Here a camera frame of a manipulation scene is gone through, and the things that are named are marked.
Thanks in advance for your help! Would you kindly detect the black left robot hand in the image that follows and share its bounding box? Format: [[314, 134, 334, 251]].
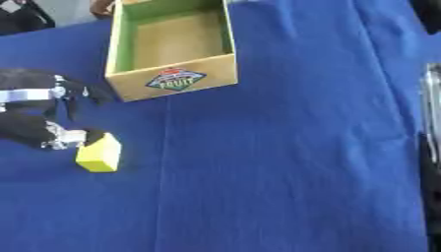
[[0, 67, 116, 152]]

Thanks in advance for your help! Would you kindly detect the yellow rectangular block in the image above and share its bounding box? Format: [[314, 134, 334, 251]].
[[74, 132, 124, 173]]

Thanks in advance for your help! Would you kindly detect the tan cardboard box green inside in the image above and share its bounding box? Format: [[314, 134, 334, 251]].
[[103, 0, 240, 103]]

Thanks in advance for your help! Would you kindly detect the black bag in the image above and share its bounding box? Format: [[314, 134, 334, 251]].
[[0, 0, 57, 36]]

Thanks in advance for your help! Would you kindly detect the person's hand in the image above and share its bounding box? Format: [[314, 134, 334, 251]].
[[88, 0, 117, 20]]

